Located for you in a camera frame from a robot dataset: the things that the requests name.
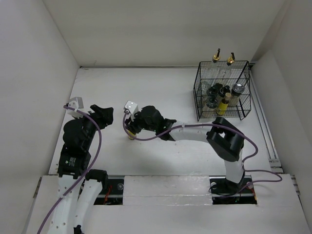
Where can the spice jar foil lid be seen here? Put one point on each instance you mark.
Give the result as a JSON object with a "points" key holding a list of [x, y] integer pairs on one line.
{"points": [[237, 90]]}

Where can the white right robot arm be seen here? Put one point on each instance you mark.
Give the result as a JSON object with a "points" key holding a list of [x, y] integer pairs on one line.
{"points": [[226, 140]]}

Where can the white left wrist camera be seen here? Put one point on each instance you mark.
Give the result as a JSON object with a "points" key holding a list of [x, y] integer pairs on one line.
{"points": [[75, 103]]}

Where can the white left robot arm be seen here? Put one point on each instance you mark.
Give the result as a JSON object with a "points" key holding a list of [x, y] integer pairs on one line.
{"points": [[78, 184]]}

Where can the metal base rail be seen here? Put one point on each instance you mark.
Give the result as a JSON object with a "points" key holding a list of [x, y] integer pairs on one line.
{"points": [[174, 190]]}

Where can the glass bottle dark contents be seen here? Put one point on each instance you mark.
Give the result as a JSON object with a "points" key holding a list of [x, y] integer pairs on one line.
{"points": [[225, 71]]}

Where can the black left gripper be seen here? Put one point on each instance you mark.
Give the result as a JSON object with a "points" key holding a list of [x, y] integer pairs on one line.
{"points": [[103, 115]]}

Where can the yellow label bottle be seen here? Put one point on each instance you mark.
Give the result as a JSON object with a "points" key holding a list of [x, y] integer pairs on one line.
{"points": [[131, 136], [222, 103]]}

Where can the brown spice jar black lid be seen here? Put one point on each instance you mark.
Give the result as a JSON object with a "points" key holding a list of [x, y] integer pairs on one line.
{"points": [[212, 91]]}

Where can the white spice jar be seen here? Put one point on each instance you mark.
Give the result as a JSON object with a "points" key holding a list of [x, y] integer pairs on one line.
{"points": [[211, 104], [224, 90]]}

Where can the black wire basket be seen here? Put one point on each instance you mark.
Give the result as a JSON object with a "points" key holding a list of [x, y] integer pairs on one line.
{"points": [[240, 73]]}

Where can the glass bottle gold pourer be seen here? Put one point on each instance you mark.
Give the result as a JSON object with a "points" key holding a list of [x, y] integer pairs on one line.
{"points": [[213, 70]]}

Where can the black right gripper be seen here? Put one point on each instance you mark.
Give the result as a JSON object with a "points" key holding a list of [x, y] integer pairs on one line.
{"points": [[131, 126]]}

